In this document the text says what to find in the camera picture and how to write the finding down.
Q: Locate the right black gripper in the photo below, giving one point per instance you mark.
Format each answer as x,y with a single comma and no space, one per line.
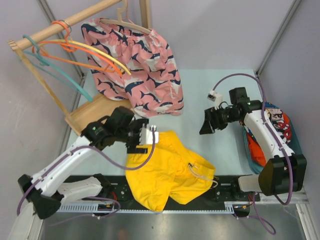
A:
212,117

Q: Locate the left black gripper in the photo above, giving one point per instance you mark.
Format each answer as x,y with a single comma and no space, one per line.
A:
131,148

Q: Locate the yellow shorts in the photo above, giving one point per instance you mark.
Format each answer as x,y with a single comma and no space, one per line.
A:
173,171

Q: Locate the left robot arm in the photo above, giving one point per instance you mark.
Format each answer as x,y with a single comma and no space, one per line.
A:
47,190

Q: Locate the pink shark print shorts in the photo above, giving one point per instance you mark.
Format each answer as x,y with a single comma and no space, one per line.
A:
152,85

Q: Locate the colourful cartoon print shorts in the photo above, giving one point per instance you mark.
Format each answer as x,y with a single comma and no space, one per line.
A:
279,120

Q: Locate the yellow hanger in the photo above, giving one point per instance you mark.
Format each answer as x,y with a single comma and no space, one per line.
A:
112,65

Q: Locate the orange hanger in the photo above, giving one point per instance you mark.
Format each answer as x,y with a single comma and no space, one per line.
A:
75,60

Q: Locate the beige hanger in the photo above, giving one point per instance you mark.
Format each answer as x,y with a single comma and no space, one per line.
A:
124,20

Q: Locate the wooden clothes rack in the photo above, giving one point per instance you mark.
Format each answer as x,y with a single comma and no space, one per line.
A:
100,106

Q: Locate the teal laundry basket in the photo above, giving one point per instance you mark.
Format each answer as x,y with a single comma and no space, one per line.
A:
297,142

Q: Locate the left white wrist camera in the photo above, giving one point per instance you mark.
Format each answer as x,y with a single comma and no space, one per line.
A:
148,135

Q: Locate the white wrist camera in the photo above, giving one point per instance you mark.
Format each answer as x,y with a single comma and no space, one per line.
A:
148,135
215,97

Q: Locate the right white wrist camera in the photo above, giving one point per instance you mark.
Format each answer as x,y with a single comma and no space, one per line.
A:
215,97

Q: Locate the white slotted cable duct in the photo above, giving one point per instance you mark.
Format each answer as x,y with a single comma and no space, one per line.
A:
101,208

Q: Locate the aluminium frame rail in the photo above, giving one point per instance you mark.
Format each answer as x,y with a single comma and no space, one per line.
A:
298,197

